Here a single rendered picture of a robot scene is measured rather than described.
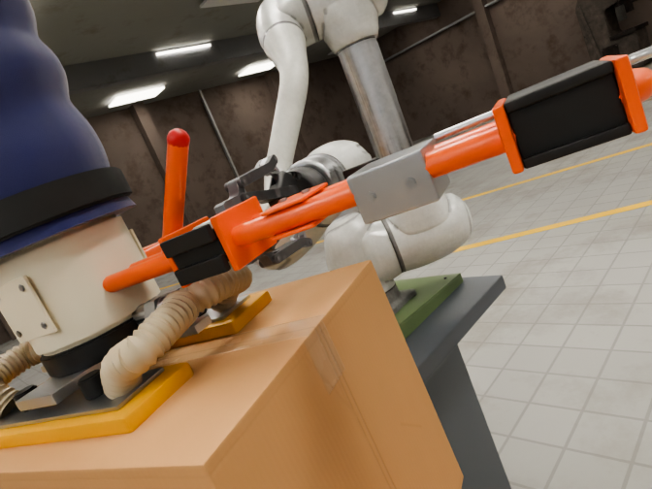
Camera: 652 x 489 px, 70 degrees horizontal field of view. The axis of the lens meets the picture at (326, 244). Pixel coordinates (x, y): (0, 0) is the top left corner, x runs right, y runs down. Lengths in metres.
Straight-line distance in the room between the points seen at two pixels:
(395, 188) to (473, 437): 1.15
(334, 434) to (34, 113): 0.49
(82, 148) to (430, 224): 0.81
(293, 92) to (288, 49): 0.11
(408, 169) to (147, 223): 12.43
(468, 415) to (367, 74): 0.95
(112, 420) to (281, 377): 0.18
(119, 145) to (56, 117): 12.34
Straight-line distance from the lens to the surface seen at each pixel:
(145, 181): 12.94
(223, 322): 0.64
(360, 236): 1.17
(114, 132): 13.05
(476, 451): 1.49
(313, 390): 0.50
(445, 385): 1.33
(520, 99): 0.36
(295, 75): 1.02
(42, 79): 0.67
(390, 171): 0.39
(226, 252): 0.47
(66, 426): 0.60
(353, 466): 0.56
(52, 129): 0.64
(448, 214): 1.20
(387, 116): 1.18
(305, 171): 0.65
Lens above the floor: 1.26
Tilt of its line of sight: 12 degrees down
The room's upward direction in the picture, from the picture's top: 23 degrees counter-clockwise
